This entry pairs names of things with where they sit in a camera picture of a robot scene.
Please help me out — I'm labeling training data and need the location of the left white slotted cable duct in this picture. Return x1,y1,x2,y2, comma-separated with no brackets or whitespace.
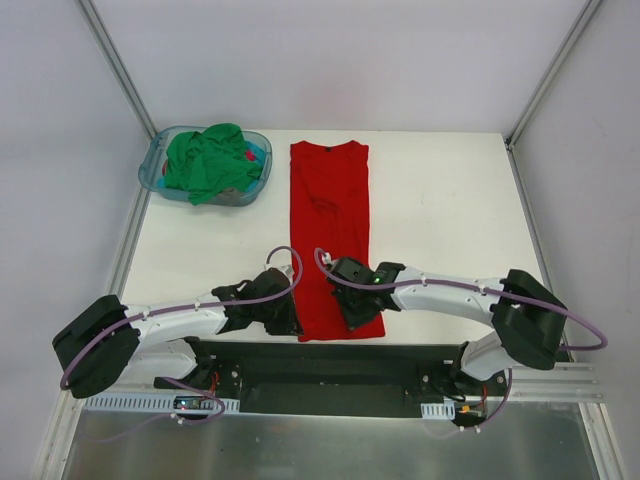
84,393,240,415

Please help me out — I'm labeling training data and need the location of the green t shirt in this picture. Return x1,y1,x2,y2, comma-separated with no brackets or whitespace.
164,123,263,206

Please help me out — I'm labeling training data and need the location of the red t shirt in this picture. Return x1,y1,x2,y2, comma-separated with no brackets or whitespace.
290,140,385,341

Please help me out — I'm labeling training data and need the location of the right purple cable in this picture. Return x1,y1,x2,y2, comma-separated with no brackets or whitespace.
313,246,610,351

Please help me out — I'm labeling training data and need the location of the right aluminium frame post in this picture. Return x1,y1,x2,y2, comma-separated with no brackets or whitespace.
505,0,606,151

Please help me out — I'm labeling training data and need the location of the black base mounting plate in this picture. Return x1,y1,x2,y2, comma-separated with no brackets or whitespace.
179,338,506,418

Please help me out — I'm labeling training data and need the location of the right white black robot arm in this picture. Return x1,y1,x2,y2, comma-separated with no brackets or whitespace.
327,257,566,395

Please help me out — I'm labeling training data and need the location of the grey t shirt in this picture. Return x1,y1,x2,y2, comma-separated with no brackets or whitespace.
215,187,244,207

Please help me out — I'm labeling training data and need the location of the clear blue plastic basket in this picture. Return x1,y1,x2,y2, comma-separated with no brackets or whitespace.
138,123,272,207

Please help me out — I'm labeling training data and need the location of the white slotted cable duct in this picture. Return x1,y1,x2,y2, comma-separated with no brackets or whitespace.
420,402,456,421
84,393,240,415

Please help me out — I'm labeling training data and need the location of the left aluminium frame post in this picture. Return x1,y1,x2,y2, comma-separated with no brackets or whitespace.
75,0,158,139

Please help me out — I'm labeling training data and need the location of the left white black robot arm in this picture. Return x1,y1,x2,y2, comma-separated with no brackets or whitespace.
52,266,302,399

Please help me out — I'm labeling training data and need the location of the aluminium frame post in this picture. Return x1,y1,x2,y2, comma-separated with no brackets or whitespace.
75,0,158,139
505,0,606,151

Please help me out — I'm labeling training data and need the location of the right white slotted cable duct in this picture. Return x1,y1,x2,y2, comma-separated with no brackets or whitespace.
420,402,456,421

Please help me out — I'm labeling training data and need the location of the aluminium front rail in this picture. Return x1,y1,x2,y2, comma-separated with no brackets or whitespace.
510,362,604,403

